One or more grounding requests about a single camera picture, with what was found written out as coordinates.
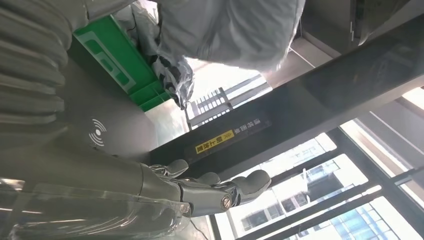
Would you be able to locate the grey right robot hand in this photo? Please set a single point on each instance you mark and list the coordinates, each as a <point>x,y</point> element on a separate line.
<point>99,185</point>

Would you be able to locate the green plastic delivery crate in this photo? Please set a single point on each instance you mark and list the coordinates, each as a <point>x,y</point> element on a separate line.
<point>112,49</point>

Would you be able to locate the black inbound scanner machine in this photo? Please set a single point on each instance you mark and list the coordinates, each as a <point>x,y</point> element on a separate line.
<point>298,109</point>

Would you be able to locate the black yellow label sticker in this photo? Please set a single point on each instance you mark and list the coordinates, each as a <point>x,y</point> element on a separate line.
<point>215,140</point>

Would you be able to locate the white metal railing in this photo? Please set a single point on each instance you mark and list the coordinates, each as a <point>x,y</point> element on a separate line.
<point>212,106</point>

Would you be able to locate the grey crumpled plastic mailer bag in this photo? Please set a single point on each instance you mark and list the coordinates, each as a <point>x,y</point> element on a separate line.
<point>139,30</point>

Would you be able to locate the black window frame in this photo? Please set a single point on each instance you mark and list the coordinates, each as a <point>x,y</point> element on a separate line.
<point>364,165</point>

